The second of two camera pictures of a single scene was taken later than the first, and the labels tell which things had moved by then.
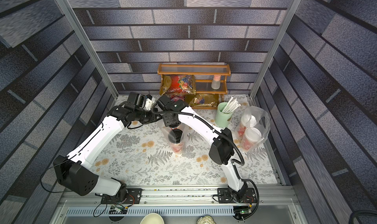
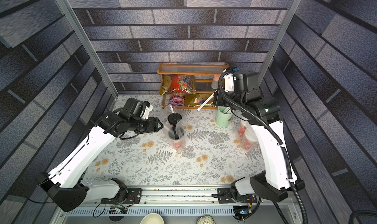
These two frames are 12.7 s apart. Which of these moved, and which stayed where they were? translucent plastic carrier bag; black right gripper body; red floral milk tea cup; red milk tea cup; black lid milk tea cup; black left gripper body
Moved: black right gripper body; black left gripper body
Stayed: red floral milk tea cup; black lid milk tea cup; translucent plastic carrier bag; red milk tea cup
